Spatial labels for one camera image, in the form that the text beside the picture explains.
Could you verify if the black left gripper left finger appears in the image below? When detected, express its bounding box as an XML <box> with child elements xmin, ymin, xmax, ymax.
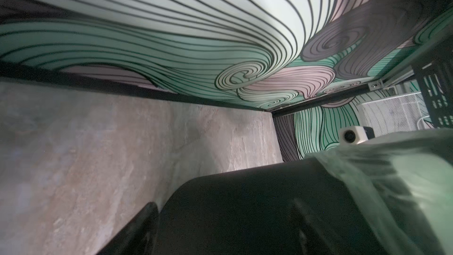
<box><xmin>97</xmin><ymin>202</ymin><xmax>159</xmax><ymax>255</ymax></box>

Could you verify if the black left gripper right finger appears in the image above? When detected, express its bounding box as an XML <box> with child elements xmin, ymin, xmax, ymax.
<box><xmin>291</xmin><ymin>198</ymin><xmax>354</xmax><ymax>255</ymax></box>

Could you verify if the black trash bin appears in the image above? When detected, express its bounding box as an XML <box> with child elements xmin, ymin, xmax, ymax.
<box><xmin>151</xmin><ymin>157</ymin><xmax>390</xmax><ymax>255</ymax></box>

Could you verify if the clear plastic bin liner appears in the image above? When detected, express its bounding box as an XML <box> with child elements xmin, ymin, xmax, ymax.
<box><xmin>313</xmin><ymin>128</ymin><xmax>453</xmax><ymax>255</ymax></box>

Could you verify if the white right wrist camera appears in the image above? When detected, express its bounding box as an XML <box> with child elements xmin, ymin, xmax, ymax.
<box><xmin>339</xmin><ymin>126</ymin><xmax>375</xmax><ymax>145</ymax></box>

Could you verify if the aluminium wall rail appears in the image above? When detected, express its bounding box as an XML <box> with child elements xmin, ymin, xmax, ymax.
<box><xmin>368</xmin><ymin>30</ymin><xmax>453</xmax><ymax>91</ymax></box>

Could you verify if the black wall-mounted tray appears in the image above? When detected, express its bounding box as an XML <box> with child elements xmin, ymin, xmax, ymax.
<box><xmin>412</xmin><ymin>37</ymin><xmax>453</xmax><ymax>129</ymax></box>

